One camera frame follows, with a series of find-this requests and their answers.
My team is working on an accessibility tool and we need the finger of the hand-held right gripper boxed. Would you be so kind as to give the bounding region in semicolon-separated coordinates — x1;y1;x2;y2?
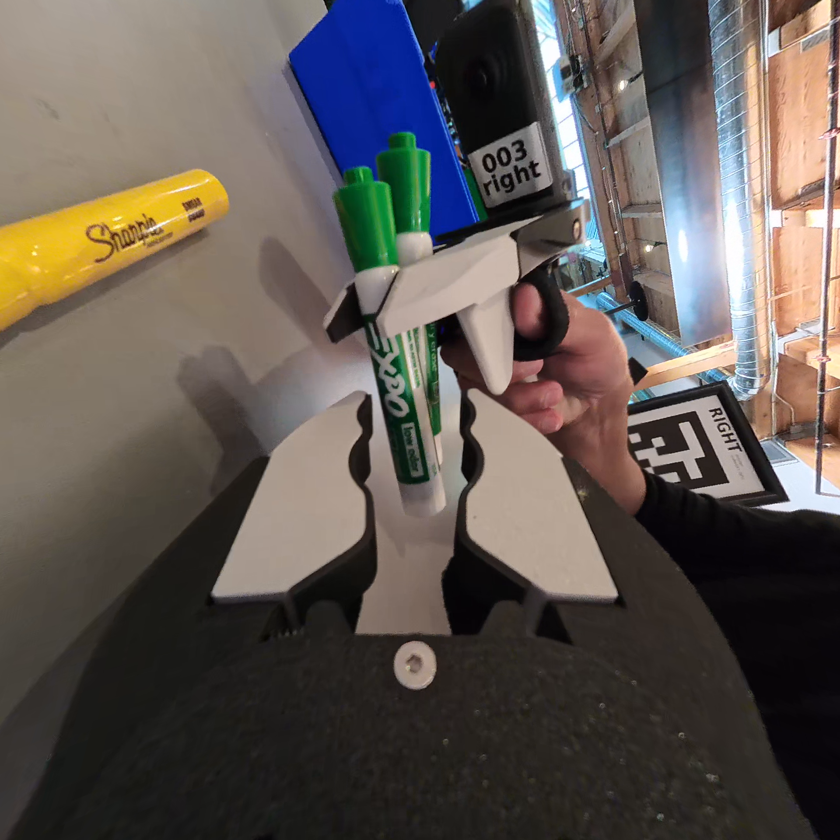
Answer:
379;233;521;336
323;264;401;344

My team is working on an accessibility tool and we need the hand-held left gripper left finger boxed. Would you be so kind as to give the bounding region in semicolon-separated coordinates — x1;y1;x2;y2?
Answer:
210;390;376;608

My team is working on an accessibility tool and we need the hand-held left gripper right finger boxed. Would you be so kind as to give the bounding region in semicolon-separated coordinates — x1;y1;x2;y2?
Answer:
446;388;621;614

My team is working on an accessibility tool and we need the green dry erase marker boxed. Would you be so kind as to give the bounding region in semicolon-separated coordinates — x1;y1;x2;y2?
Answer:
375;131;446;460
332;166;447;518

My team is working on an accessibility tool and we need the blue plastic bin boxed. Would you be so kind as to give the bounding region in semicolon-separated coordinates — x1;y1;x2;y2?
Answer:
289;0;490;247

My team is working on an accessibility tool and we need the person's right forearm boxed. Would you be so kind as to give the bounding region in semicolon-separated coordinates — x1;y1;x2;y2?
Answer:
633;469;840;840

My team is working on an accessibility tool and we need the grey desk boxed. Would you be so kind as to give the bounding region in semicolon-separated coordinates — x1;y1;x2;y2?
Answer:
0;0;473;840

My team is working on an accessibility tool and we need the person's right hand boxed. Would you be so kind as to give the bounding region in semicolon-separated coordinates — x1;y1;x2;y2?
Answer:
441;285;647;516

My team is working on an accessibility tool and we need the black framed tag sign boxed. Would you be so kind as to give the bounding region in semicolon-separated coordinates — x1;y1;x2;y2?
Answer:
626;381;788;508

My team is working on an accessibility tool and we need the yellow highlighter marker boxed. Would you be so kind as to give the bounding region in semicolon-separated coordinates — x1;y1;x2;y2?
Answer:
0;168;231;332

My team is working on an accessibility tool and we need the silver ventilation duct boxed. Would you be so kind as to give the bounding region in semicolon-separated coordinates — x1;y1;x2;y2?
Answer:
709;0;775;401

